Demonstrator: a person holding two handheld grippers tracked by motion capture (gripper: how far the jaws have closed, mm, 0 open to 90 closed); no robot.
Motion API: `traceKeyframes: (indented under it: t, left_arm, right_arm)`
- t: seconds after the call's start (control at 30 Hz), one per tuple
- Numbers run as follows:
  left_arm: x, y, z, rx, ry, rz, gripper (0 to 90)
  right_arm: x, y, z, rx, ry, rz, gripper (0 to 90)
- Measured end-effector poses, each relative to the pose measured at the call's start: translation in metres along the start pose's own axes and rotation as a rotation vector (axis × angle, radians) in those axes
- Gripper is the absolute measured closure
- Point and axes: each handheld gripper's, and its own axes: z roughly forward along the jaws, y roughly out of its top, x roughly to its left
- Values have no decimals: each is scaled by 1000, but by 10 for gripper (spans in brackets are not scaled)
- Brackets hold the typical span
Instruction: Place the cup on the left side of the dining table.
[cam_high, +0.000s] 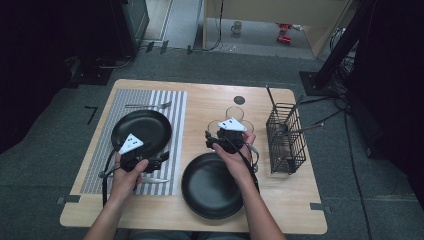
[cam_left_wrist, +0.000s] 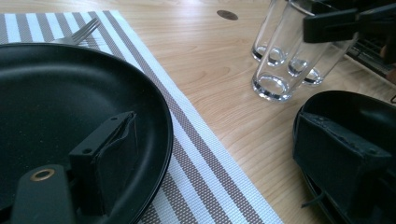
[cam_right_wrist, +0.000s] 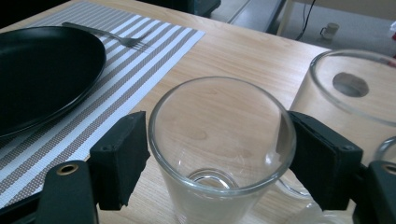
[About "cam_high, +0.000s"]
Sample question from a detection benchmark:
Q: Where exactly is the dark grey utensil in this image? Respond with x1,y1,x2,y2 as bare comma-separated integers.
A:
275,95,305,135

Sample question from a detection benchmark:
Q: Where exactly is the dark curtain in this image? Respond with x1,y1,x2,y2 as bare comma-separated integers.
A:
0,0,124,154
349,0,424,211

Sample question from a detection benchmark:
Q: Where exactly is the curved black floor cable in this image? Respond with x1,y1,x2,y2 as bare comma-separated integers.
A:
95,54,135,70

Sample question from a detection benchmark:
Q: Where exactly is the silver fork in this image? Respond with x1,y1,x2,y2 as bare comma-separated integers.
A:
124,100,173,110

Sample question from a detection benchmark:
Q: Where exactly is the left hand-held gripper cable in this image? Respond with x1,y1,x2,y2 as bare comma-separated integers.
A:
98,146,123,208

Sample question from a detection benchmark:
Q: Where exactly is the hand-held gripper cable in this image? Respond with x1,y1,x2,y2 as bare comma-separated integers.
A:
98,146,123,208
229,136,261,194

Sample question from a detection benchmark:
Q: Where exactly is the long black floor cable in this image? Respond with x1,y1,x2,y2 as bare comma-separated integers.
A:
343,109,373,240

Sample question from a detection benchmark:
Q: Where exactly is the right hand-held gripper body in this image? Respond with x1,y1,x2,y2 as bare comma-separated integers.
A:
216,117,248,154

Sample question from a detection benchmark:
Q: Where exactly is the black wire cutlery basket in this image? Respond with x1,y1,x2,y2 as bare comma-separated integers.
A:
265,103,307,176

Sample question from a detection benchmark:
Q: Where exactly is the thin black utensil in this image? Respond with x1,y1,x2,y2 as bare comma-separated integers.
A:
264,86,278,113

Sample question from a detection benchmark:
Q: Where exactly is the person's right hand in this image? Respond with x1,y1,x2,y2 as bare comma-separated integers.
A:
212,130,257,183

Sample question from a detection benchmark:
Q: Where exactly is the black stand pole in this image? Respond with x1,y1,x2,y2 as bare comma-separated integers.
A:
313,0,378,89

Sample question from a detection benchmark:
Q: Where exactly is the dark tape strip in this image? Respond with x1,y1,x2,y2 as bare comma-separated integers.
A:
309,202,333,214
56,195,82,205

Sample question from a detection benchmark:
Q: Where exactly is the black hanging cable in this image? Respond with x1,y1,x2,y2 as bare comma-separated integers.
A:
201,0,225,52

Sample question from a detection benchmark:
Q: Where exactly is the black equipment base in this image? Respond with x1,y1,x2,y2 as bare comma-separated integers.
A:
64,55,114,87

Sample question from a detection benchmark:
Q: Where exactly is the grey white striped placemat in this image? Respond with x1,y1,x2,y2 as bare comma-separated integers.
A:
79,88,188,197

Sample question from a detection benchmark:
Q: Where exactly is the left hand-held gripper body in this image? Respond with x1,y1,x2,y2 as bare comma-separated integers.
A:
118,133,158,174

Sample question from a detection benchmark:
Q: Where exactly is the person's left hand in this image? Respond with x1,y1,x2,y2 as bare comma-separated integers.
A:
109,153,150,204

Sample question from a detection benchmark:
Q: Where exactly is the right hand-held gripper cable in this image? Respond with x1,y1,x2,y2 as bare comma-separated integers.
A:
229,136,261,194

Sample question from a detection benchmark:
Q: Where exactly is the black cable bundle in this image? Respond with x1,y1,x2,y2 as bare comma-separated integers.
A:
328,26,353,113

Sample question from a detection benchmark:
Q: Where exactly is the silver table knife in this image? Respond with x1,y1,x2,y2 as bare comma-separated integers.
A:
134,176,171,185

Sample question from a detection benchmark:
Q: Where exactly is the black cabinet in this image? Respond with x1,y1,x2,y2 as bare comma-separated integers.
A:
111,0,150,59

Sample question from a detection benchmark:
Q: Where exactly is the black stand base plate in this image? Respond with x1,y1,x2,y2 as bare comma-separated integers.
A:
298,70,338,98

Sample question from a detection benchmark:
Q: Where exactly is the silver-tipped dark utensil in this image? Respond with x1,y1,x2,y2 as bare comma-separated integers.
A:
286,123,325,136

